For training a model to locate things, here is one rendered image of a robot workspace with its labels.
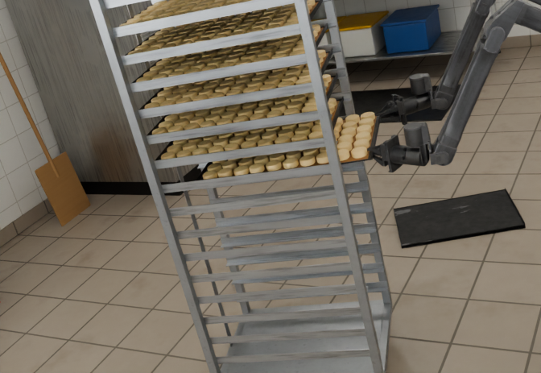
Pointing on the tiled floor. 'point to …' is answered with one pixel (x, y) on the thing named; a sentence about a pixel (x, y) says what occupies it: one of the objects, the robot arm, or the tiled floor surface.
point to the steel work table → (447, 43)
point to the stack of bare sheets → (457, 218)
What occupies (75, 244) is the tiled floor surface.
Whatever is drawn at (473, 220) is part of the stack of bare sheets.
